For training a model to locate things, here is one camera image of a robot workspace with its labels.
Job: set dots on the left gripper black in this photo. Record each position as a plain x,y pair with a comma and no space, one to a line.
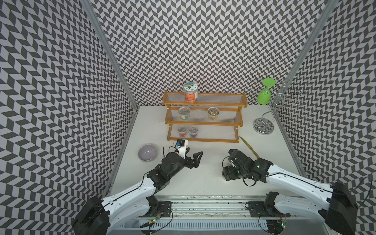
196,163

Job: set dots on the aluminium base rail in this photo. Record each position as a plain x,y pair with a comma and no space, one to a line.
221,215

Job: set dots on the seed cup red label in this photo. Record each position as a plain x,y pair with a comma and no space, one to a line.
182,130

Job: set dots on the clear plastic lid on shelf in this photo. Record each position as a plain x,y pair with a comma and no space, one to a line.
199,113

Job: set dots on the wooden two-tier shelf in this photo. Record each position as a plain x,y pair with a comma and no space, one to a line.
223,130

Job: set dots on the green label seed cup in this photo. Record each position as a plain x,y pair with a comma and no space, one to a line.
184,113

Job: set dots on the lilac bowl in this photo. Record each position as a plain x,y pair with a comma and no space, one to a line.
147,153

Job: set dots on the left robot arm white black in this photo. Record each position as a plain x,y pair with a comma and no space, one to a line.
101,216

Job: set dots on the green plastic wine glass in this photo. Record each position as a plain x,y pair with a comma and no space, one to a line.
264,95

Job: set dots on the tall seed jar orange label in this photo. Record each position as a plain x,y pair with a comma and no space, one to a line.
190,92

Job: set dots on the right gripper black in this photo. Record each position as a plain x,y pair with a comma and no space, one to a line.
228,171

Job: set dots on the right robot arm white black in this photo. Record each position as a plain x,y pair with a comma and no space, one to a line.
332,204

